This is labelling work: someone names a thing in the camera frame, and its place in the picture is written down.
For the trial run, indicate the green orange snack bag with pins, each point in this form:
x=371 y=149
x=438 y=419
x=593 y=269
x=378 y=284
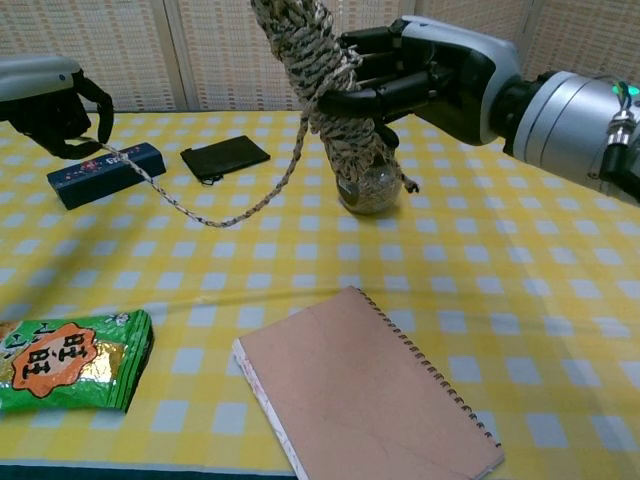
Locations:
x=65 y=365

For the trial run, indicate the brown spiral notebook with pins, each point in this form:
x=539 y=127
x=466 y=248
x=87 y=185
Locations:
x=360 y=390

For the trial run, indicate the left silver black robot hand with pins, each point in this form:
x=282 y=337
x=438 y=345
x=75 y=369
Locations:
x=35 y=85

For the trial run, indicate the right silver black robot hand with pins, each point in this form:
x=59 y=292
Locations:
x=450 y=75

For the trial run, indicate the dark blue printed box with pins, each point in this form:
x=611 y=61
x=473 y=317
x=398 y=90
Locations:
x=100 y=177

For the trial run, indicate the clear jar with black lid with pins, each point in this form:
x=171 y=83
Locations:
x=372 y=195

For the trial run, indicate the yellow white checkered tablecloth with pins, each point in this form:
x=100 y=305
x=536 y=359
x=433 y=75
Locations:
x=500 y=280

